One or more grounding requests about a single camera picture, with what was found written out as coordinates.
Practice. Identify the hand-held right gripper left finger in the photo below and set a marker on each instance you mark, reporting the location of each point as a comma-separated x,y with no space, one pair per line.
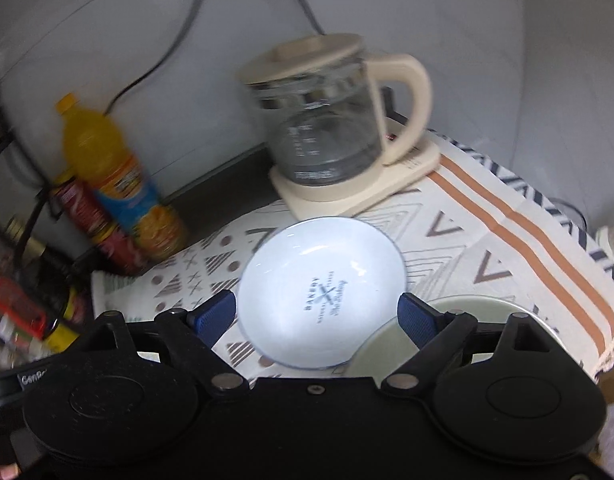
214,317

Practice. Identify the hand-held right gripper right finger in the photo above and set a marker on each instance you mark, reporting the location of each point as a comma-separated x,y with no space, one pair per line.
417,319

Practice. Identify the pale green bowl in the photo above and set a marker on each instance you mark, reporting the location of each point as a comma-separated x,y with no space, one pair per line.
377,352

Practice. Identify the white bowl with blue print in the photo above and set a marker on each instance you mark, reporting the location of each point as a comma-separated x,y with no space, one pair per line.
312,275

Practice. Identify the dark bottle with red label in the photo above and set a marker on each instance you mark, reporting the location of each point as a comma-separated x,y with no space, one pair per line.
19,307

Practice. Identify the patterned fringed table cloth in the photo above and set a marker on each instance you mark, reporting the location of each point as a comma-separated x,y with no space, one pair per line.
487,220

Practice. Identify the red snack can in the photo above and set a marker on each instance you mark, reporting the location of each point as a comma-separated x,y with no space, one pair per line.
102,225

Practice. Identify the cream kettle base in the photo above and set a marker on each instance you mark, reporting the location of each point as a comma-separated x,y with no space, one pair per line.
337,195

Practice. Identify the orange juice bottle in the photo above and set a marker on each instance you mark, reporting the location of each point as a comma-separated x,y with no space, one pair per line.
117,175

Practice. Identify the black metal rack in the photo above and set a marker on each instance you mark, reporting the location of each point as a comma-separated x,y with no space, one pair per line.
2,135

